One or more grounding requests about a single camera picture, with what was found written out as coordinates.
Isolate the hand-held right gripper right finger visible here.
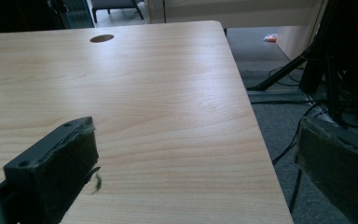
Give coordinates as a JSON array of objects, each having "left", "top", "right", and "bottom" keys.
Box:
[{"left": 294, "top": 116, "right": 358, "bottom": 224}]

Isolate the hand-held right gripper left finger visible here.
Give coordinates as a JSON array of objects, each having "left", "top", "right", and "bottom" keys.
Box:
[{"left": 3, "top": 116, "right": 103, "bottom": 224}]

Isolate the black metal stand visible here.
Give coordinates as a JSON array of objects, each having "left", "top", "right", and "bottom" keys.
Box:
[{"left": 247, "top": 0, "right": 358, "bottom": 125}]

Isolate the orange and white floor object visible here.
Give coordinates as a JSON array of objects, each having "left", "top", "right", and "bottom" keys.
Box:
[{"left": 263, "top": 33, "right": 280, "bottom": 43}]

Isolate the glass door cabinet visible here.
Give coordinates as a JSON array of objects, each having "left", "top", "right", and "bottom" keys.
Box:
[{"left": 48, "top": 0, "right": 96, "bottom": 30}]

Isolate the black floor cable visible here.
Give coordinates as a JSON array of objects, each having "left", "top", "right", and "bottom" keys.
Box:
[{"left": 271, "top": 102, "right": 327, "bottom": 215}]

